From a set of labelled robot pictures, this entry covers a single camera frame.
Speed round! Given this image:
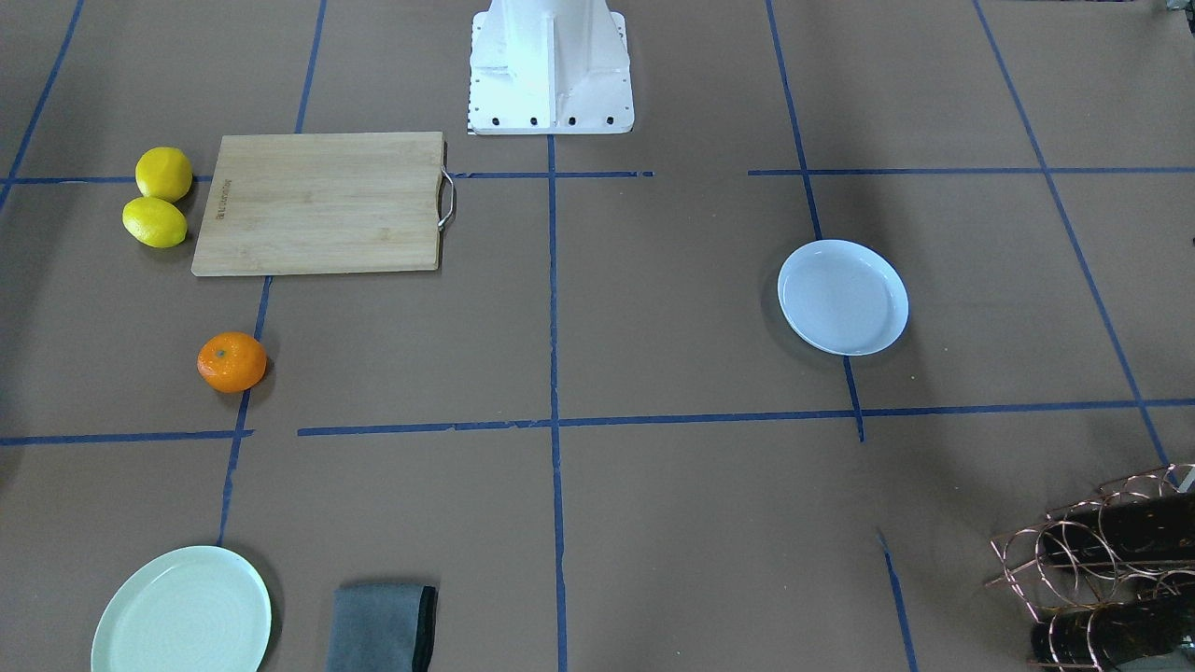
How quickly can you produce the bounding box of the light blue plate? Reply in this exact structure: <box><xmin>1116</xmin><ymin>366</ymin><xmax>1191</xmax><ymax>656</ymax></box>
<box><xmin>776</xmin><ymin>239</ymin><xmax>911</xmax><ymax>358</ymax></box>

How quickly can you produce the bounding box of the light green plate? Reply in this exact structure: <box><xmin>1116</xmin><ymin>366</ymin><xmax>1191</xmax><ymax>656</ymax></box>
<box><xmin>90</xmin><ymin>545</ymin><xmax>272</xmax><ymax>671</ymax></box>

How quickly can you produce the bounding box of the wooden cutting board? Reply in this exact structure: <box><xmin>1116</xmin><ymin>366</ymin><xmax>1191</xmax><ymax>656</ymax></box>
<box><xmin>191</xmin><ymin>132</ymin><xmax>456</xmax><ymax>277</ymax></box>

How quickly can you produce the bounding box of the folded grey cloth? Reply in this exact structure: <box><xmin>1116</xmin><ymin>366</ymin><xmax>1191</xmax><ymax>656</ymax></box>
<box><xmin>325</xmin><ymin>582</ymin><xmax>439</xmax><ymax>671</ymax></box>

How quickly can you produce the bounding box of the orange mandarin fruit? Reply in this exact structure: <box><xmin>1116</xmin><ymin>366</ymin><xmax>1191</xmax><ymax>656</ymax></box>
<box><xmin>196</xmin><ymin>331</ymin><xmax>268</xmax><ymax>393</ymax></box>

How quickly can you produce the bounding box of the yellow lemon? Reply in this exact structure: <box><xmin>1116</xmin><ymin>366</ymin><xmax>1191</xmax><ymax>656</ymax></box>
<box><xmin>122</xmin><ymin>196</ymin><xmax>188</xmax><ymax>248</ymax></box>
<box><xmin>134</xmin><ymin>147</ymin><xmax>195</xmax><ymax>203</ymax></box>

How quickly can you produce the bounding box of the dark wine bottle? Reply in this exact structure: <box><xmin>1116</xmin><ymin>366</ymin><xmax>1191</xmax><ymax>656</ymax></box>
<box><xmin>1030</xmin><ymin>595</ymin><xmax>1191</xmax><ymax>671</ymax></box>
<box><xmin>1040</xmin><ymin>493</ymin><xmax>1194</xmax><ymax>568</ymax></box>

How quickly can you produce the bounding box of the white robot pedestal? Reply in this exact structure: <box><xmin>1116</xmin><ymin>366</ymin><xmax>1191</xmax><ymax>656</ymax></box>
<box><xmin>467</xmin><ymin>1</ymin><xmax>636</xmax><ymax>136</ymax></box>

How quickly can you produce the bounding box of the copper wire bottle rack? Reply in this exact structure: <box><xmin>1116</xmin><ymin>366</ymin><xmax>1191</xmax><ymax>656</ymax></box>
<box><xmin>989</xmin><ymin>464</ymin><xmax>1194</xmax><ymax>671</ymax></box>

